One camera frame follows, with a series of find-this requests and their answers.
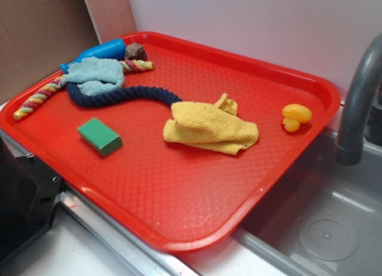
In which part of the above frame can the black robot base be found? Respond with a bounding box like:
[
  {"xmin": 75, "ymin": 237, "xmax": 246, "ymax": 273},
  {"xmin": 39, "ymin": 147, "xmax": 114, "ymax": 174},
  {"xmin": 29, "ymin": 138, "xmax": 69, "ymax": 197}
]
[{"xmin": 1, "ymin": 138, "xmax": 63, "ymax": 265}]

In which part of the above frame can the yellow cloth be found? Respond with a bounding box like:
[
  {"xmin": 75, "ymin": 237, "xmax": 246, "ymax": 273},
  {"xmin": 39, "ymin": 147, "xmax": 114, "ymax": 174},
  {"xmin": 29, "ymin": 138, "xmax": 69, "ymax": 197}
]
[{"xmin": 163, "ymin": 93, "xmax": 260, "ymax": 155}]

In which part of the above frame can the light blue cloth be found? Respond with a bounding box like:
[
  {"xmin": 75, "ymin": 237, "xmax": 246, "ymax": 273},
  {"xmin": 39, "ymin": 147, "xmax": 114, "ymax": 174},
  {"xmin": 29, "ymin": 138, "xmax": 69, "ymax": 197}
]
[{"xmin": 59, "ymin": 57, "xmax": 125, "ymax": 96}]

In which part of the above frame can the red plastic tray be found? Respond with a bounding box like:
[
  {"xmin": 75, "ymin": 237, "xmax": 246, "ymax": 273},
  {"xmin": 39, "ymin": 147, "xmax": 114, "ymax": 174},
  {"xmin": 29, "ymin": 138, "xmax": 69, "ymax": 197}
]
[{"xmin": 1, "ymin": 32, "xmax": 340, "ymax": 252}]

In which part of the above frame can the green block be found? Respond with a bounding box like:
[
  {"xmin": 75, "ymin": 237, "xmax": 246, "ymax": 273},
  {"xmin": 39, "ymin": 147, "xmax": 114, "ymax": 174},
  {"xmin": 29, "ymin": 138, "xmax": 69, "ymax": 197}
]
[{"xmin": 77, "ymin": 118, "xmax": 123, "ymax": 157}]

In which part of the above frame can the brown rock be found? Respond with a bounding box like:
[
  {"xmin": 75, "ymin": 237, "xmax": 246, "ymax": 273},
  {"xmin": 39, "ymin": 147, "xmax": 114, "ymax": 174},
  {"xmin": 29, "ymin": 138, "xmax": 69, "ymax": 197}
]
[{"xmin": 124, "ymin": 43, "xmax": 147, "ymax": 61}]

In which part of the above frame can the yellow rubber duck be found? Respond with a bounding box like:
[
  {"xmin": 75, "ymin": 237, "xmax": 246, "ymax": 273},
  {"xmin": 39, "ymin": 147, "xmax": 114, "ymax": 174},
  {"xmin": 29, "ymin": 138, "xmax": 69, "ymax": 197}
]
[{"xmin": 282, "ymin": 104, "xmax": 313, "ymax": 133}]

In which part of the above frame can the blue plastic bottle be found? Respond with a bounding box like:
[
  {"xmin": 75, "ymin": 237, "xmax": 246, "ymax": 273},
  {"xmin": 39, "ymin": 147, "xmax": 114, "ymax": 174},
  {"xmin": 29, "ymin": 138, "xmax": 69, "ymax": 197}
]
[{"xmin": 60, "ymin": 38, "xmax": 126, "ymax": 73}]

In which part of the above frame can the grey faucet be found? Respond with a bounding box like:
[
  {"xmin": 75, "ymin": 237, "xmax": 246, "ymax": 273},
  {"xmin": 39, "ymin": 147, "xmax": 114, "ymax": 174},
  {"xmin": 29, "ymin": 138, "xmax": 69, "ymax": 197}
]
[{"xmin": 335, "ymin": 35, "xmax": 381, "ymax": 165}]

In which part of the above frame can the grey plastic sink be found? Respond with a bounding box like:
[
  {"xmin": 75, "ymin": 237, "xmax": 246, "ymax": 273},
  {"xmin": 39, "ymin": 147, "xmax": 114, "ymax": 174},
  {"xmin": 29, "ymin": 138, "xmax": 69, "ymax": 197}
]
[{"xmin": 232, "ymin": 126, "xmax": 382, "ymax": 276}]

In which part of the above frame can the brown cardboard panel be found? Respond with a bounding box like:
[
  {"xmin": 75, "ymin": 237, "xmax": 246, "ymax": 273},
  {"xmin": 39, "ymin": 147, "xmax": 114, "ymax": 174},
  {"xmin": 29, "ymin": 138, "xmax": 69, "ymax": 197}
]
[{"xmin": 1, "ymin": 0, "xmax": 98, "ymax": 103}]

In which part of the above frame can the navy blue rope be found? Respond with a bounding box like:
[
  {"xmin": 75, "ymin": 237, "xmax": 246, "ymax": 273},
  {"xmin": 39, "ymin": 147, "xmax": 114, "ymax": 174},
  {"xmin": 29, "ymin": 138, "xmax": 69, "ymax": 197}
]
[{"xmin": 66, "ymin": 82, "xmax": 182, "ymax": 108}]

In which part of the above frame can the multicoloured twisted rope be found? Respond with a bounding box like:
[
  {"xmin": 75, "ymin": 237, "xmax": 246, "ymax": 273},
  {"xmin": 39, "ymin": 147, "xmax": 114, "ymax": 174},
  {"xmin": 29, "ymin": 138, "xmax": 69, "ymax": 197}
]
[{"xmin": 13, "ymin": 59, "xmax": 155, "ymax": 121}]

